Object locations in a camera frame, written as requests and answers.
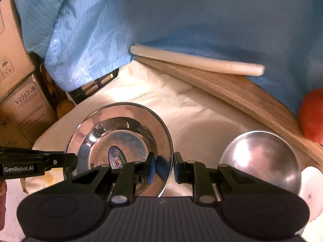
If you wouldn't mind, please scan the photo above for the white table cover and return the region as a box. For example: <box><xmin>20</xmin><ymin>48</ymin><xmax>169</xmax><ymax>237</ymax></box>
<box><xmin>21</xmin><ymin>60</ymin><xmax>311</xmax><ymax>200</ymax></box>

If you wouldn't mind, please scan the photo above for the plain steel bowl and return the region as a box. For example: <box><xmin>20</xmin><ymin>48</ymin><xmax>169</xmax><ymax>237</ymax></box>
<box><xmin>219</xmin><ymin>130</ymin><xmax>302</xmax><ymax>197</ymax></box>

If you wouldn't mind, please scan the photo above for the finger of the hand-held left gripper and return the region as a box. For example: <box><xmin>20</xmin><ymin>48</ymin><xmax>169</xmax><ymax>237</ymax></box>
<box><xmin>43</xmin><ymin>152</ymin><xmax>79</xmax><ymax>176</ymax></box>

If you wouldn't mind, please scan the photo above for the red tomato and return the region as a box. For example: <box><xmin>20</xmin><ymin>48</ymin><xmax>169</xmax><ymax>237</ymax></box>
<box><xmin>300</xmin><ymin>89</ymin><xmax>323</xmax><ymax>144</ymax></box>

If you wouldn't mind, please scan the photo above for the steel bowl with sticker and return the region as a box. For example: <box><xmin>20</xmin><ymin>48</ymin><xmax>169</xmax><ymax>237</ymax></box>
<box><xmin>64</xmin><ymin>102</ymin><xmax>174</xmax><ymax>198</ymax></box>

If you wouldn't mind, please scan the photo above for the black plastic crate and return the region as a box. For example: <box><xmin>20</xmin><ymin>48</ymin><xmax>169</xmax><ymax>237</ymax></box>
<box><xmin>68</xmin><ymin>68</ymin><xmax>120</xmax><ymax>104</ymax></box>

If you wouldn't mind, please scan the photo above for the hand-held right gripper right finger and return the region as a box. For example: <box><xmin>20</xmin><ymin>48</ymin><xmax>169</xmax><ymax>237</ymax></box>
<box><xmin>174</xmin><ymin>152</ymin><xmax>255</xmax><ymax>204</ymax></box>

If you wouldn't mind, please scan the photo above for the cardboard box with label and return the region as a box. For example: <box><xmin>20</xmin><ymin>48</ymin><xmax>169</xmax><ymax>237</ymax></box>
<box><xmin>0</xmin><ymin>73</ymin><xmax>59</xmax><ymax>149</ymax></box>

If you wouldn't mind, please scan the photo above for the wooden cutting board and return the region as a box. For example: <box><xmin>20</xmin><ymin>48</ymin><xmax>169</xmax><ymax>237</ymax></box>
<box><xmin>134</xmin><ymin>57</ymin><xmax>323</xmax><ymax>167</ymax></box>

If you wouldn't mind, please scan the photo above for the blue cloth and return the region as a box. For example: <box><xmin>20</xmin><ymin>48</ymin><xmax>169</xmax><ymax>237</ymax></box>
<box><xmin>13</xmin><ymin>0</ymin><xmax>323</xmax><ymax>114</ymax></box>

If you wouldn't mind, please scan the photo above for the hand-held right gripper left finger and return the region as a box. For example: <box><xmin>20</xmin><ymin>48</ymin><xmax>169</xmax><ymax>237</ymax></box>
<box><xmin>64</xmin><ymin>152</ymin><xmax>156</xmax><ymax>204</ymax></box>

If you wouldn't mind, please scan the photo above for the large cardboard box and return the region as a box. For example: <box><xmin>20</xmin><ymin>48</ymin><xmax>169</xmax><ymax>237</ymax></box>
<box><xmin>0</xmin><ymin>0</ymin><xmax>36</xmax><ymax>101</ymax></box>

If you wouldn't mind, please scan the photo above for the white candle stick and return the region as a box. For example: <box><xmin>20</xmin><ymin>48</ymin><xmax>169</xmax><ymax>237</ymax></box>
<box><xmin>130</xmin><ymin>44</ymin><xmax>265</xmax><ymax>76</ymax></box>

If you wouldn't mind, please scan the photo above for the white plate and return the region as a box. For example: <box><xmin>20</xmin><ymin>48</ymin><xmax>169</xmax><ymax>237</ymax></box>
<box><xmin>299</xmin><ymin>166</ymin><xmax>323</xmax><ymax>223</ymax></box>

